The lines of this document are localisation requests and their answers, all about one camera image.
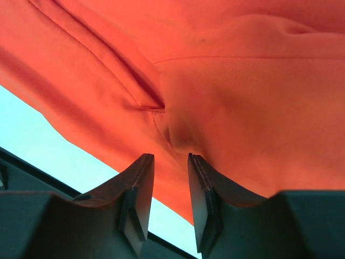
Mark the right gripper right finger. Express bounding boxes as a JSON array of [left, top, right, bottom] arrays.
[[188, 153, 267, 255]]

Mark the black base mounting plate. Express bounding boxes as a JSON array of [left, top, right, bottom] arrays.
[[1, 149, 190, 258]]

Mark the orange t shirt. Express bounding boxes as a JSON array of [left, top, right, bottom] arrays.
[[1, 1, 344, 221]]

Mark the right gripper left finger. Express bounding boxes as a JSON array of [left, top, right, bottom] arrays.
[[73, 153, 155, 258]]

